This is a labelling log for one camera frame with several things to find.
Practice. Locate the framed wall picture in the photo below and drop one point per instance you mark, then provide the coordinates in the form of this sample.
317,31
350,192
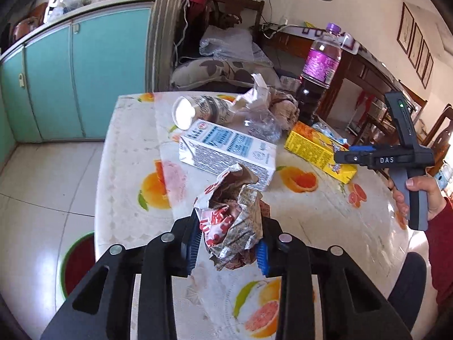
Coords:
415,45
406,28
422,59
428,71

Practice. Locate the wooden sideboard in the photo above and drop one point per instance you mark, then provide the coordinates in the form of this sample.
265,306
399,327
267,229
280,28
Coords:
357,71

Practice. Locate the dark wooden chair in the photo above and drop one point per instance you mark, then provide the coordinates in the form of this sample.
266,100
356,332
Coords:
247,7

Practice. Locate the foil burger wrapper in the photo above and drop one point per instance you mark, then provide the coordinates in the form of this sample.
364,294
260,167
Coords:
230,226

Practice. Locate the white blue milk carton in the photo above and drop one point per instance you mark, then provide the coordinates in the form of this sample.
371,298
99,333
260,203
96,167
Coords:
226,148

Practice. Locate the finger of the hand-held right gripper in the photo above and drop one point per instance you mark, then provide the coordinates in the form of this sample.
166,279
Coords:
352,158
361,148

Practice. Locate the white printed box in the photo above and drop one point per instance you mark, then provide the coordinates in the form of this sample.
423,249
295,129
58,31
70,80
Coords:
290,83

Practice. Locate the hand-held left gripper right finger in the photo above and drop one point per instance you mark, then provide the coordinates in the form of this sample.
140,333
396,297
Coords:
262,255

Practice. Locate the brown bread packet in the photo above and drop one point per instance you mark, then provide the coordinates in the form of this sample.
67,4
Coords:
285,109

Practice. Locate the white plastic bag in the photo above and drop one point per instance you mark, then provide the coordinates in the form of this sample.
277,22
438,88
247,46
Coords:
70,1

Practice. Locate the person's right hand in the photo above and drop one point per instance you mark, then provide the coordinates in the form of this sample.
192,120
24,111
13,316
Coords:
434,194

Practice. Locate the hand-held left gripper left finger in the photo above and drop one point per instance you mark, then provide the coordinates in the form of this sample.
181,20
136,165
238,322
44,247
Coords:
193,251

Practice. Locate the green trash bin red liner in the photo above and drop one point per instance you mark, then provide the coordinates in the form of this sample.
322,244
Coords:
79,265

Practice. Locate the bubble wrap bag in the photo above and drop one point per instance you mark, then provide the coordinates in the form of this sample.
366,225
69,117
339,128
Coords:
226,44

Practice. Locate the printed paper cup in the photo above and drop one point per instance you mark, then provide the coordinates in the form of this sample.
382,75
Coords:
208,108

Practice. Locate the copper rice cooker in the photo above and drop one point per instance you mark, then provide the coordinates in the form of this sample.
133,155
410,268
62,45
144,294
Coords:
28,24

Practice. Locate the purple label soda bottle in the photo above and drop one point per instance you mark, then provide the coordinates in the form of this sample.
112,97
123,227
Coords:
320,67

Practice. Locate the grey sliding door frame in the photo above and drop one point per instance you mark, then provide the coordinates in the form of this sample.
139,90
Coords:
161,42

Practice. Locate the teal lower kitchen cabinets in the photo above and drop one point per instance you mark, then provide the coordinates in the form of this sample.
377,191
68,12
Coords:
106,71

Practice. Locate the floral cushion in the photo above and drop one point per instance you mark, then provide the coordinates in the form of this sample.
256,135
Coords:
212,69

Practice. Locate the person's right forearm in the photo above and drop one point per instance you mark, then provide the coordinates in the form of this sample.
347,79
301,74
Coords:
442,255

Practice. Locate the person's right leg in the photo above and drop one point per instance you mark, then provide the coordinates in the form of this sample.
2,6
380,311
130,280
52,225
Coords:
407,290

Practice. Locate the fruit print tablecloth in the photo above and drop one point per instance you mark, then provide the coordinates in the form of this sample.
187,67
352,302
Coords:
318,212

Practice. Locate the crumpled white paper carton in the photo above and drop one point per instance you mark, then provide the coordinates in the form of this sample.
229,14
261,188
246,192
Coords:
256,94

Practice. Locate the carved wooden dining chair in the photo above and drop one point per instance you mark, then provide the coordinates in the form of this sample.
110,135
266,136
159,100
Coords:
442,134

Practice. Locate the blue white snack wrapper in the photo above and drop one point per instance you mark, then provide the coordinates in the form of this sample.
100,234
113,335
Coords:
329,132

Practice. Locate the yellow cardboard box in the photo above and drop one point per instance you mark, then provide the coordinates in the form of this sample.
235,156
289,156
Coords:
311,145

